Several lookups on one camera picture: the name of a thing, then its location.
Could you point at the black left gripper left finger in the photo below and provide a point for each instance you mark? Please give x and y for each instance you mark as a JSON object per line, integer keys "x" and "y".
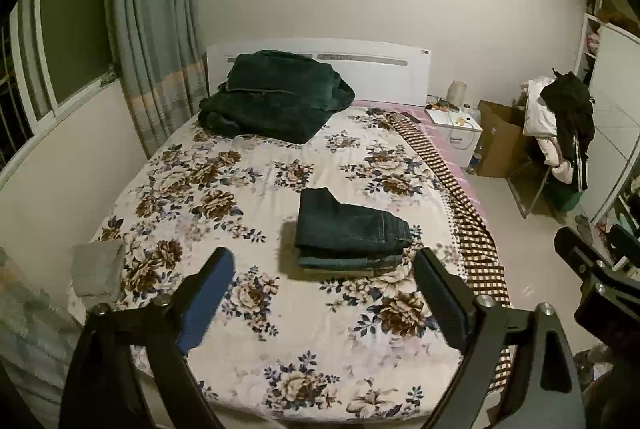
{"x": 102, "y": 389}

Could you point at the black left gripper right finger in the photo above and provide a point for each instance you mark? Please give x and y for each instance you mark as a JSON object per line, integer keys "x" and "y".
{"x": 542, "y": 390}

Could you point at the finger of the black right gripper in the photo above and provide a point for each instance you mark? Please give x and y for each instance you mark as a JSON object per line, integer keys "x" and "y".
{"x": 599, "y": 280}

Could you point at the dark blue denim jeans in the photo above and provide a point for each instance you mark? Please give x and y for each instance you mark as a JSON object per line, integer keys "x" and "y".
{"x": 333, "y": 236}

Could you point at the grey folded cloth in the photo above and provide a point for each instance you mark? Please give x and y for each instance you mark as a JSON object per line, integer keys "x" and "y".
{"x": 96, "y": 268}

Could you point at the metal folding chair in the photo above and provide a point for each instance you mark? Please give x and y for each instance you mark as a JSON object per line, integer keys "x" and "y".
{"x": 528, "y": 181}

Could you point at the brown checkered blanket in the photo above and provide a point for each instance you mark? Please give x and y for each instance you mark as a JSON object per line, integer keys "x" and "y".
{"x": 400, "y": 351}

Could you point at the floral bed sheet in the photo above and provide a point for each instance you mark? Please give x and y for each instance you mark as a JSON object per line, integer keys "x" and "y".
{"x": 276, "y": 347}

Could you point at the brown cardboard box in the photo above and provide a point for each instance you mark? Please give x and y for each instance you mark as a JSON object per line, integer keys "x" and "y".
{"x": 502, "y": 142}

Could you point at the white bedside table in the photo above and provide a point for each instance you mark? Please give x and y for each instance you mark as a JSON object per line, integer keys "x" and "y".
{"x": 460, "y": 131}

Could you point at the white wardrobe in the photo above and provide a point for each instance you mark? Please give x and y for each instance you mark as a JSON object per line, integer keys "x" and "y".
{"x": 608, "y": 64}

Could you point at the white cylindrical lamp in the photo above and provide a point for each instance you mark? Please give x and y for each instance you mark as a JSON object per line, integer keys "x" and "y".
{"x": 456, "y": 93}

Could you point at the dark green fleece blanket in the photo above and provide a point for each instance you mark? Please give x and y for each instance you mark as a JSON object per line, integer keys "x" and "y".
{"x": 277, "y": 95}

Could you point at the white bed headboard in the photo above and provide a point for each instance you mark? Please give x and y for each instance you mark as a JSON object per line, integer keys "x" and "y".
{"x": 377, "y": 71}

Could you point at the blue-grey striped curtain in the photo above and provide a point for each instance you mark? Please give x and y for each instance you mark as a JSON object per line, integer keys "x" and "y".
{"x": 161, "y": 65}

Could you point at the white window frame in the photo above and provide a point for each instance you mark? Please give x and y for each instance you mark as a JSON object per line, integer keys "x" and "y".
{"x": 62, "y": 56}

